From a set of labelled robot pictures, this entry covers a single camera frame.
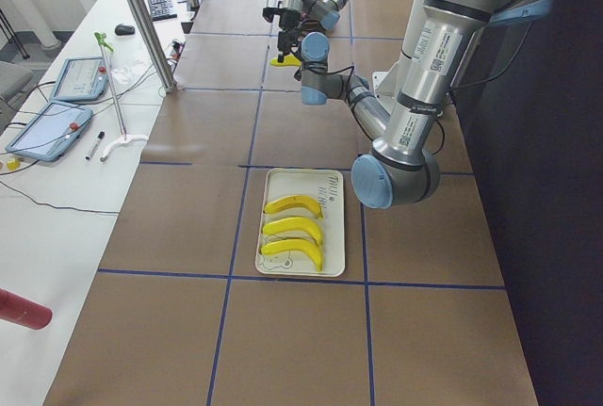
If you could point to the black keyboard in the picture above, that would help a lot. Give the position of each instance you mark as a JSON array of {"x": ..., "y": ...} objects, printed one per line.
[{"x": 161, "y": 10}]

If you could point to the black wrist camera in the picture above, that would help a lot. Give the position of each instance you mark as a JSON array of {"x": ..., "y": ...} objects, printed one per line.
[{"x": 268, "y": 13}]

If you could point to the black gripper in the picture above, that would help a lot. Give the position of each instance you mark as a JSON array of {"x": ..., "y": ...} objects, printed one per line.
[{"x": 285, "y": 25}]

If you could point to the red cylinder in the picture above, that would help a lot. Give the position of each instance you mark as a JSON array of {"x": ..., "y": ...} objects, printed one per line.
[{"x": 24, "y": 312}]

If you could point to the black computer mouse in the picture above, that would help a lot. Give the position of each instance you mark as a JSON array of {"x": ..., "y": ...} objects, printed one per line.
[{"x": 124, "y": 30}]

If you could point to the aluminium frame post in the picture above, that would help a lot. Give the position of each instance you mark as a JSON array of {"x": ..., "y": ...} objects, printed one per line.
[{"x": 156, "y": 52}]

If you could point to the blue teach pendant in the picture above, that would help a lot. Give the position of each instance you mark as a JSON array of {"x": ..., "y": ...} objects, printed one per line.
[
  {"x": 52, "y": 132},
  {"x": 81, "y": 80}
]

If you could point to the lower blue teach pendant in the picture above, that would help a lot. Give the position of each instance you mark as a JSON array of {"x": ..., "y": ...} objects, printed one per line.
[{"x": 52, "y": 132}]

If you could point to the upper blue teach pendant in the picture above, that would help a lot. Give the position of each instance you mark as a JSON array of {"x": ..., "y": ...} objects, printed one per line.
[{"x": 81, "y": 80}]

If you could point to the black marker pen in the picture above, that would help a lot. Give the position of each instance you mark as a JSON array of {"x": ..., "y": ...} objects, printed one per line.
[{"x": 94, "y": 147}]

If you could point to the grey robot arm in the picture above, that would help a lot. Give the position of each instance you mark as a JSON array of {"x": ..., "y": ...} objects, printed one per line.
[
  {"x": 398, "y": 115},
  {"x": 335, "y": 6}
]

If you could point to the yellow banana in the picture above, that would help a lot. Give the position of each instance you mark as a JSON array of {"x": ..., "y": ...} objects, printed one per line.
[
  {"x": 287, "y": 61},
  {"x": 294, "y": 201},
  {"x": 310, "y": 249},
  {"x": 291, "y": 224}
]

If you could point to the white bear tray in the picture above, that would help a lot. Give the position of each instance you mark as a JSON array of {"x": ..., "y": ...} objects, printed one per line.
[{"x": 327, "y": 187}]

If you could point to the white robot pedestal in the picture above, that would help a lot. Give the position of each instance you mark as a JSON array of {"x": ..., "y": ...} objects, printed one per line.
[{"x": 392, "y": 81}]

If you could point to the brown wicker basket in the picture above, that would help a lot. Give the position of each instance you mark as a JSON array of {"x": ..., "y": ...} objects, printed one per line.
[{"x": 313, "y": 24}]

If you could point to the white reacher grabber tool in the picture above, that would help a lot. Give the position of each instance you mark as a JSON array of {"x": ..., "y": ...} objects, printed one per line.
[{"x": 125, "y": 138}]

